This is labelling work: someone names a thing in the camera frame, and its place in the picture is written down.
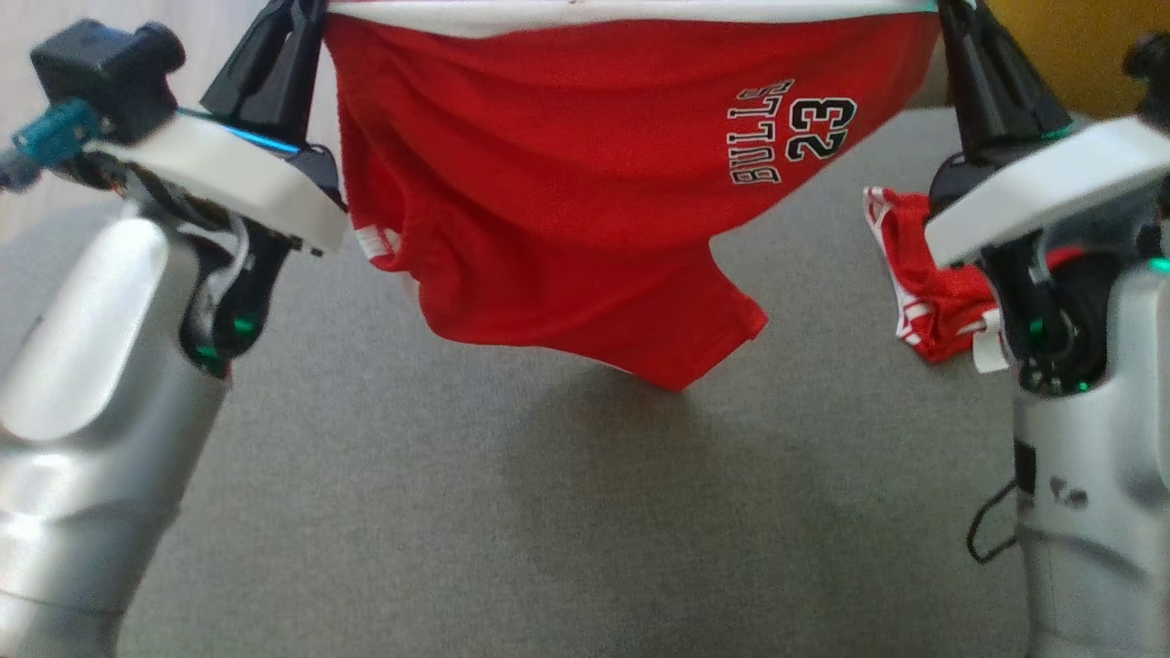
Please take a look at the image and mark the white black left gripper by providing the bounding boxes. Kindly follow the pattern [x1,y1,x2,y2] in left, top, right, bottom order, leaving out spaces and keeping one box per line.
[87,0,348,255]

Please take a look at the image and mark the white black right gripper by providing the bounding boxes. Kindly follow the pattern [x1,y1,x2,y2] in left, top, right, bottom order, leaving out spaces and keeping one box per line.
[925,0,1170,268]

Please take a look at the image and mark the red white basketball jersey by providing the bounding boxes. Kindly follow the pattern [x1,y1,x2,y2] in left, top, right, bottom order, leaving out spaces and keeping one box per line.
[863,187,1016,374]

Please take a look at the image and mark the red white-striped basketball shorts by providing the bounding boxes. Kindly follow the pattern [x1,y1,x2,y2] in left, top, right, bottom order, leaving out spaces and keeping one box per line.
[322,0,942,392]

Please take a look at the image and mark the large yellow sofa cushion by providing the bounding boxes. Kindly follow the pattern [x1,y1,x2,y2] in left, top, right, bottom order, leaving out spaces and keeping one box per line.
[985,0,1170,120]

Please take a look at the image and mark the left cable with teal connector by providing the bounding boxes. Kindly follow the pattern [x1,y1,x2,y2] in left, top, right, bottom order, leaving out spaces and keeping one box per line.
[0,99,103,193]

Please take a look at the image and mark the cable with teal connector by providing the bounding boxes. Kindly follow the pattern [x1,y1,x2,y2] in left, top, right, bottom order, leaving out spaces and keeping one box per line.
[0,99,103,193]
[966,480,1020,565]

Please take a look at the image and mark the right cable with teal connector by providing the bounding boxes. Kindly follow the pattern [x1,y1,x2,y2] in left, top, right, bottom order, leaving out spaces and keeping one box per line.
[966,480,1020,565]

